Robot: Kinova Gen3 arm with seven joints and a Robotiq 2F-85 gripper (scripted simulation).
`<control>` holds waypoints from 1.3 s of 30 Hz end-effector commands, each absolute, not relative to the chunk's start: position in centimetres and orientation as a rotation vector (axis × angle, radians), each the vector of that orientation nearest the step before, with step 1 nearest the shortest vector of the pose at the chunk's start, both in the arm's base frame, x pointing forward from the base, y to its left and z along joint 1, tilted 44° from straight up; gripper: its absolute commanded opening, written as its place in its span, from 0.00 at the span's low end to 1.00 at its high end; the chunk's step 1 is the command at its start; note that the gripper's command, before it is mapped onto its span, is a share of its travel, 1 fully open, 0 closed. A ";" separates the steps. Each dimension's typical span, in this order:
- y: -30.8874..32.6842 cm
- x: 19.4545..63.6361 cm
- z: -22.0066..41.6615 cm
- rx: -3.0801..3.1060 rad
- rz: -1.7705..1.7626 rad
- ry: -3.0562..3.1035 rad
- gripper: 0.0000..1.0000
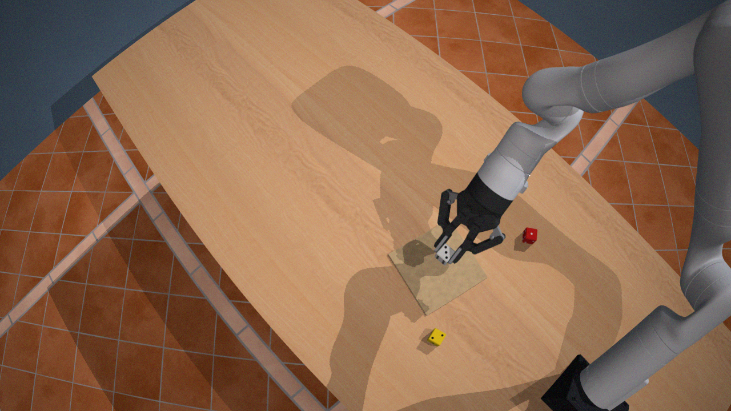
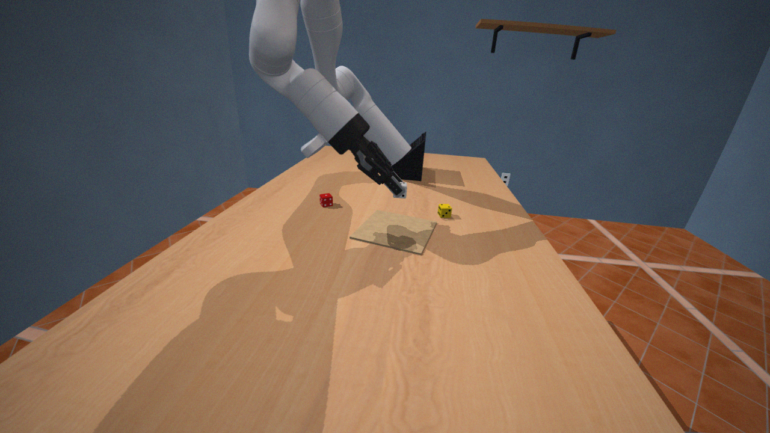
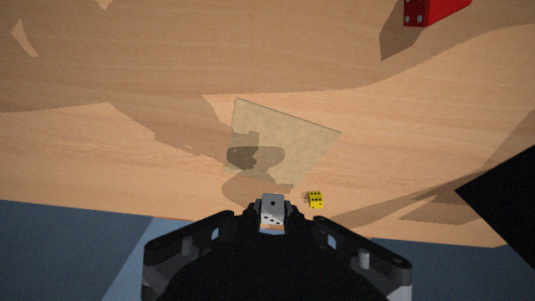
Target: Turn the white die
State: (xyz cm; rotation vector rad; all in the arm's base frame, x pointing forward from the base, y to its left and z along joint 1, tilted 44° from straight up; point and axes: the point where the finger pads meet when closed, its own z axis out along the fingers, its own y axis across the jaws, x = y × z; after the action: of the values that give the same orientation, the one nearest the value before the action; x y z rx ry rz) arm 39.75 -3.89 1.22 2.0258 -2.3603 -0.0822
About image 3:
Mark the white die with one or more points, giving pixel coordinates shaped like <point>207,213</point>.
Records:
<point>272,211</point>

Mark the red die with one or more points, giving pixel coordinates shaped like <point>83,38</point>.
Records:
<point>423,13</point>

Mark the tan square mat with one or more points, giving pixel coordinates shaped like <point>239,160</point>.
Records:
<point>272,146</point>

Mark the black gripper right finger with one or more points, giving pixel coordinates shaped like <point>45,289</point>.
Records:
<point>390,273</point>

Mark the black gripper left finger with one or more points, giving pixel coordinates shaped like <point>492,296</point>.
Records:
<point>165,255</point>

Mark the yellow die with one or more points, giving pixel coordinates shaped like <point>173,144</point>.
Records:
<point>315,199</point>

